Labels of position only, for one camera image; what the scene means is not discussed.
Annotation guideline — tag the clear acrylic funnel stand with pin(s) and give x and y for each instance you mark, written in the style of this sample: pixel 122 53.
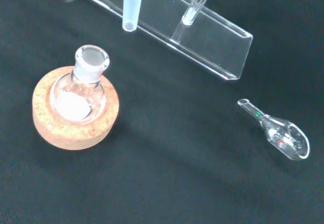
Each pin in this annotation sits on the clear acrylic funnel stand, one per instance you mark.
pixel 215 42

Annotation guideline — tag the clear round-bottom glass flask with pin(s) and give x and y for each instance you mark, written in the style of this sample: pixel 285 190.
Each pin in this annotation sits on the clear round-bottom glass flask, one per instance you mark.
pixel 81 95

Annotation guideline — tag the clear glass weighing funnel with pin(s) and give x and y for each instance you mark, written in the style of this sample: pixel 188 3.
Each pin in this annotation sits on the clear glass weighing funnel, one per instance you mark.
pixel 286 135

